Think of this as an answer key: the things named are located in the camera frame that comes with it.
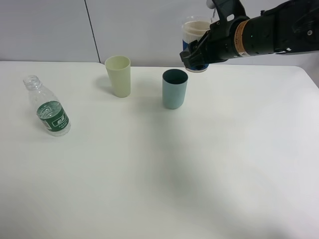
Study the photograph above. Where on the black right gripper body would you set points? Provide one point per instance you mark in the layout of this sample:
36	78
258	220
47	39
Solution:
217	44

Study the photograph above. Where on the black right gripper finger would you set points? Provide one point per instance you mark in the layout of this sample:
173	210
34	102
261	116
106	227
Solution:
196	53

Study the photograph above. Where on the blue-sleeved paper cup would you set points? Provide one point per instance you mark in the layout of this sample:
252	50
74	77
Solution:
193	28

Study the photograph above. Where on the clear green-label water bottle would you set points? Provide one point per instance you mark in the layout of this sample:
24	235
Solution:
47	107

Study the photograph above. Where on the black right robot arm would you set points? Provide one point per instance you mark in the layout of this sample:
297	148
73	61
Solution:
290	28

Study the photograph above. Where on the teal plastic cup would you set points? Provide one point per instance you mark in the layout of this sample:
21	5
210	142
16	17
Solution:
174	83

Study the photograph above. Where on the pale yellow plastic cup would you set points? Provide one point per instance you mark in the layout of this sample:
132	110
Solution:
119	72

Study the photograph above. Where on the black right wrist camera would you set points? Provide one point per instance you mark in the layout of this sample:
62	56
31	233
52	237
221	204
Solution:
226	8

